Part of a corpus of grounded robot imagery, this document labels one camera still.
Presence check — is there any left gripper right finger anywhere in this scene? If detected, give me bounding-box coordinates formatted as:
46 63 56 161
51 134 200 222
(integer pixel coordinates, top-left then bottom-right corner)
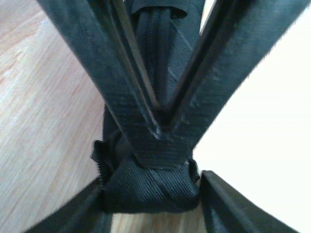
200 170 296 233

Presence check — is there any black necktie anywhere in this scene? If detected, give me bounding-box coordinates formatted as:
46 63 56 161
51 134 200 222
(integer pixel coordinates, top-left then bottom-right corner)
92 0 204 214

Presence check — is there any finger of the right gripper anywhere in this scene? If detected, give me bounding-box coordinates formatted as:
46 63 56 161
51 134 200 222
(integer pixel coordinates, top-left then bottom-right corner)
39 0 192 169
167 0 310 150

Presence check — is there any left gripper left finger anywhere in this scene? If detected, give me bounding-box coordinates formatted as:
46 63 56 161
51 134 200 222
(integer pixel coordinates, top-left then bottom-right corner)
26 184 112 233

